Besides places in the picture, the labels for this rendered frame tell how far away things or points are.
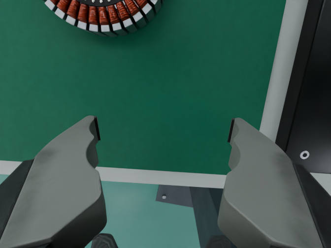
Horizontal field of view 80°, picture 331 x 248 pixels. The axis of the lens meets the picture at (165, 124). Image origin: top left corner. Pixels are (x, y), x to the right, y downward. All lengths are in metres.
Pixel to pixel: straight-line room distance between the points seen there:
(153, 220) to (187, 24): 1.17
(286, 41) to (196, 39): 0.09
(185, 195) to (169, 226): 0.24
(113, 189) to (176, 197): 0.35
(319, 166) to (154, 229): 1.15
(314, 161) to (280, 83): 0.09
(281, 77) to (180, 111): 0.11
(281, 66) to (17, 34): 0.26
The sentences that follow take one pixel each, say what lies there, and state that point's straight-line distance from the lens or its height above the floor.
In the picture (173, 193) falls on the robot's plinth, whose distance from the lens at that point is 1.15.
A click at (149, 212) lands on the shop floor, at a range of 1.25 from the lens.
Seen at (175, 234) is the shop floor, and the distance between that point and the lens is 1.36.
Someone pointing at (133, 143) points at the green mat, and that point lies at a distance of 0.23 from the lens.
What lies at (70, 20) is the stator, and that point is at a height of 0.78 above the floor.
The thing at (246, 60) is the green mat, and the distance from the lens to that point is 0.22.
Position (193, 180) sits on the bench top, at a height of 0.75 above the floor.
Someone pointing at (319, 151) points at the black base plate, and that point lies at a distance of 0.25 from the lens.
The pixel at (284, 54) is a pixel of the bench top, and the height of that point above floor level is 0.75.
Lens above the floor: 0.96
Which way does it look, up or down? 74 degrees down
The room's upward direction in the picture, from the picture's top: 178 degrees counter-clockwise
